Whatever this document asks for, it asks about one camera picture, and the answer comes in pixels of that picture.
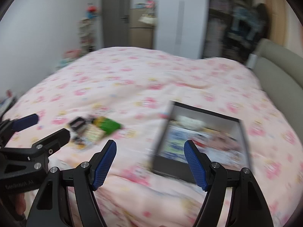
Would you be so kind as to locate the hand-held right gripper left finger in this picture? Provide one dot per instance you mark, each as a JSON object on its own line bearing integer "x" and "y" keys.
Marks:
{"x": 104, "y": 165}

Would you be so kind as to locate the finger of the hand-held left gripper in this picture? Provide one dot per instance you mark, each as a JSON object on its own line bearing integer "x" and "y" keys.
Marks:
{"x": 26, "y": 121}
{"x": 54, "y": 139}

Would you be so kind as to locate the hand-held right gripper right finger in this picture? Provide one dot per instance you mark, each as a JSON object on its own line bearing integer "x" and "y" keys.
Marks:
{"x": 195, "y": 165}

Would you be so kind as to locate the black cardboard box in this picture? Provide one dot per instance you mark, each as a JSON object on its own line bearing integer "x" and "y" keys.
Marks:
{"x": 170, "y": 167}

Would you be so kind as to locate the black framed packet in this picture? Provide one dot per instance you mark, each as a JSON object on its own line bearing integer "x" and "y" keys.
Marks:
{"x": 77, "y": 124}

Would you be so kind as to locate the clear printed phone case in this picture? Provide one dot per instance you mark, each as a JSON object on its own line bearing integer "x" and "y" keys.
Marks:
{"x": 91, "y": 134}

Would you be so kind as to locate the green snack packet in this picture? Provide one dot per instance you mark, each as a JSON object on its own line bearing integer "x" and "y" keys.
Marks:
{"x": 109, "y": 125}

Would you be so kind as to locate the person's left hand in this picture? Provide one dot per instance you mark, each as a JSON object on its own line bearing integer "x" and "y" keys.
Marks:
{"x": 19, "y": 203}

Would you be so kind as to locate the white comic sticker sheet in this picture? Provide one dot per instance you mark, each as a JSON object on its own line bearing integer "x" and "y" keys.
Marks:
{"x": 175, "y": 141}

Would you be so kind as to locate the white plush toy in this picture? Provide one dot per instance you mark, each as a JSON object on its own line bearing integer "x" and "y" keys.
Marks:
{"x": 189, "y": 121}

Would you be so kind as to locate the pink printed blanket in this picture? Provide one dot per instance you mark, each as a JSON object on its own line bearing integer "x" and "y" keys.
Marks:
{"x": 142, "y": 87}

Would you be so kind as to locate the white shelf rack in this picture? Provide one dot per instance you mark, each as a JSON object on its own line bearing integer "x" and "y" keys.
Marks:
{"x": 86, "y": 35}

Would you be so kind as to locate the grey padded headboard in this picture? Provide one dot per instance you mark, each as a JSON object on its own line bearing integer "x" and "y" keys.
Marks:
{"x": 279, "y": 75}

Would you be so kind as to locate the dark bookshelf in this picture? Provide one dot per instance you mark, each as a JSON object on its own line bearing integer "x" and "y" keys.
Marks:
{"x": 217, "y": 40}

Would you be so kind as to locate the red and blue plush toy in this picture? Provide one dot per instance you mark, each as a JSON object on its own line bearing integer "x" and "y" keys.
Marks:
{"x": 91, "y": 10}

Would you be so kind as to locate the brown cardboard box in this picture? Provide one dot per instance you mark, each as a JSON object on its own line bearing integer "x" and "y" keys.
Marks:
{"x": 140, "y": 35}

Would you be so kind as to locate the grey door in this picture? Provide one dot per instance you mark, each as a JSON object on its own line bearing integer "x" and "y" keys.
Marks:
{"x": 113, "y": 16}

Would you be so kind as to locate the white wardrobe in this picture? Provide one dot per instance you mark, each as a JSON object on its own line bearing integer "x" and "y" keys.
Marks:
{"x": 189, "y": 16}

